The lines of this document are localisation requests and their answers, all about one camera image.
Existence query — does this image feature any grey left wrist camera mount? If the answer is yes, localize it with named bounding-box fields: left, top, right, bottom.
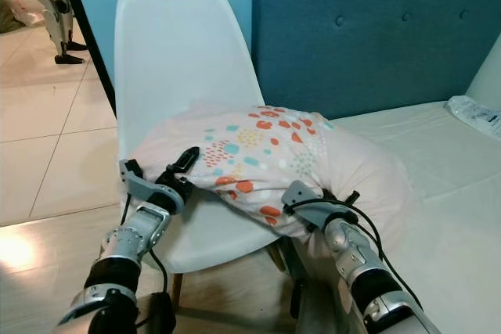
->
left=120, top=160, right=181, bottom=204

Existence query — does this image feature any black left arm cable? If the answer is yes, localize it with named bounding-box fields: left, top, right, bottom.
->
left=121, top=192, right=170, bottom=307

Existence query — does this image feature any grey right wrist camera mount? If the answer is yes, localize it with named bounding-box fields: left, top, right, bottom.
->
left=282, top=180, right=343, bottom=230

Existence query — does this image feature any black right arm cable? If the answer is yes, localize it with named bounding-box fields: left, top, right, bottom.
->
left=286, top=191, right=425, bottom=311

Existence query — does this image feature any blue fabric headboard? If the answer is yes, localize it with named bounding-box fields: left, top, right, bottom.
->
left=250, top=0, right=501, bottom=120

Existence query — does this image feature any black wall edge trim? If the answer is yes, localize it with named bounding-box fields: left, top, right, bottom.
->
left=53, top=0, right=118, bottom=113

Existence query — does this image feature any silver standing robot leg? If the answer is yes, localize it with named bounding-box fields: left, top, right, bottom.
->
left=4, top=0, right=88, bottom=65

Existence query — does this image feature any white plastic chair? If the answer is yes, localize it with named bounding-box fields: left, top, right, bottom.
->
left=114, top=0, right=287, bottom=307

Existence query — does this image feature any white bed mattress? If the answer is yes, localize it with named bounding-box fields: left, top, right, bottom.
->
left=282, top=99, right=501, bottom=334

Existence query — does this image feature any white red plastic bag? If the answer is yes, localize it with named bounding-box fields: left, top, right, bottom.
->
left=0, top=0, right=49, bottom=31

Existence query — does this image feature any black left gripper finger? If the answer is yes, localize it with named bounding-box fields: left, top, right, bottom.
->
left=171, top=146, right=202, bottom=178

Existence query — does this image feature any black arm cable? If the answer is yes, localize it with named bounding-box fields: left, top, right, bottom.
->
left=121, top=192, right=170, bottom=307
left=286, top=191, right=425, bottom=311

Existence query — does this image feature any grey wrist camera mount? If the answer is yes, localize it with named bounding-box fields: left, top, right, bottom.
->
left=120, top=160, right=181, bottom=204
left=282, top=180, right=343, bottom=230

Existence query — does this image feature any pink patterned pillow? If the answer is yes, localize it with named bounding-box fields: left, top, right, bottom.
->
left=129, top=103, right=416, bottom=241

